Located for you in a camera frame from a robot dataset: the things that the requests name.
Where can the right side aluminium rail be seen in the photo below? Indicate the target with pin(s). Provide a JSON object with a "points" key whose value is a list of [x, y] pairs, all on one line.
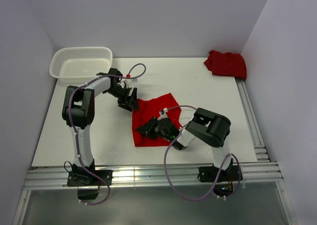
{"points": [[258, 143]]}

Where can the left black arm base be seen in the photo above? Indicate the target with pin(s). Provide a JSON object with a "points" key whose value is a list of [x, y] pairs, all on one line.
{"points": [[88, 182]]}

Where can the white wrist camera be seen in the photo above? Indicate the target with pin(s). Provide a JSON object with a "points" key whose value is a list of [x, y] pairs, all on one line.
{"points": [[130, 81], [163, 114]]}

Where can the dark red t-shirt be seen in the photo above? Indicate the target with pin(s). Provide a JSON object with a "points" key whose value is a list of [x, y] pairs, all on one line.
{"points": [[226, 64]]}

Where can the aluminium rail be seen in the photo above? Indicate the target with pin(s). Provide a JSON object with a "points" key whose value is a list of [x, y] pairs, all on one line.
{"points": [[148, 176], [258, 143]]}

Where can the front aluminium rail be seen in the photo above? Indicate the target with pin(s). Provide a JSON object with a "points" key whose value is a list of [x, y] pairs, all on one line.
{"points": [[148, 176]]}

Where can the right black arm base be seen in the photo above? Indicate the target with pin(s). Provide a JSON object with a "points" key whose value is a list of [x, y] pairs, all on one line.
{"points": [[225, 180]]}

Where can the bright red t-shirt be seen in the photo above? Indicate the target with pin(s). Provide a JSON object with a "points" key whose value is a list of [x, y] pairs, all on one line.
{"points": [[147, 110]]}

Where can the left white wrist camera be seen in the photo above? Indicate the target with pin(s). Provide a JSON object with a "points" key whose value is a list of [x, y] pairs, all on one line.
{"points": [[130, 81]]}

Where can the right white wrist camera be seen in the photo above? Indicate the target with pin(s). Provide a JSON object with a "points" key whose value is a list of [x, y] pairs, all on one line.
{"points": [[163, 114]]}

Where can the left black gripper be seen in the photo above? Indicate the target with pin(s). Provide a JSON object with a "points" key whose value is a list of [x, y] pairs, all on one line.
{"points": [[123, 103]]}

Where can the white perforated plastic basket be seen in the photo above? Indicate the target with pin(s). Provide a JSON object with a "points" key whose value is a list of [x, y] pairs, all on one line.
{"points": [[80, 64]]}

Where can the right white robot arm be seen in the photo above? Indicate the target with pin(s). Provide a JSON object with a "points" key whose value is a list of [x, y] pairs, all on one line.
{"points": [[209, 127]]}

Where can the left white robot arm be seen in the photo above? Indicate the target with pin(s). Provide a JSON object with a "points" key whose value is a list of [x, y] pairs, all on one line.
{"points": [[79, 110]]}

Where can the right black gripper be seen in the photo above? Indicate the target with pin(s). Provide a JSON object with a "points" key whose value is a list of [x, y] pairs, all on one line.
{"points": [[146, 129]]}

